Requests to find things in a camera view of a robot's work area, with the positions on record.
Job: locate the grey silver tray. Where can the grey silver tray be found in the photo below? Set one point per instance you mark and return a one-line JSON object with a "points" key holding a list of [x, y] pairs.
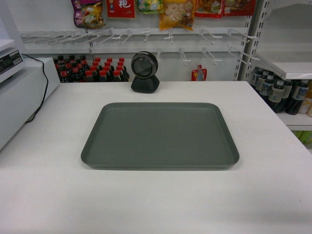
{"points": [[174, 136]]}

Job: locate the white checkout counter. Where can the white checkout counter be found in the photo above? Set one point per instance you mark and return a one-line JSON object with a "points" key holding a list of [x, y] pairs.
{"points": [[45, 188]]}

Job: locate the black barcode scanner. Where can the black barcode scanner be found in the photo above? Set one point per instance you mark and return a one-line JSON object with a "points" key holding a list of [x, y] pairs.
{"points": [[144, 66]]}

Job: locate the red snack bag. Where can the red snack bag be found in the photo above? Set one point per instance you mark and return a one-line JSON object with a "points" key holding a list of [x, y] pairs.
{"points": [[199, 74]]}

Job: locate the white perforated shelf upright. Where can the white perforated shelf upright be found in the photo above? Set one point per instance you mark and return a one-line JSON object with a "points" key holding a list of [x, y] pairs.
{"points": [[255, 24]]}

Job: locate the yellow snack bag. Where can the yellow snack bag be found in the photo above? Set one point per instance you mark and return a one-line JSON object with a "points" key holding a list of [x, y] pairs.
{"points": [[177, 14]]}

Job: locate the red boxed snack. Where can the red boxed snack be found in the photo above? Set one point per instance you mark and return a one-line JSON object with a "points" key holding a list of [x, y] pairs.
{"points": [[121, 9]]}

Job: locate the purple snack bag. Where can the purple snack bag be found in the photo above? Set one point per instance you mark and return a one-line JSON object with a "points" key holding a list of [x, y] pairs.
{"points": [[88, 14]]}

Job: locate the white cash register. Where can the white cash register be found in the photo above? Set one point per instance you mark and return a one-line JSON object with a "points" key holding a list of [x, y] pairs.
{"points": [[24, 84]]}

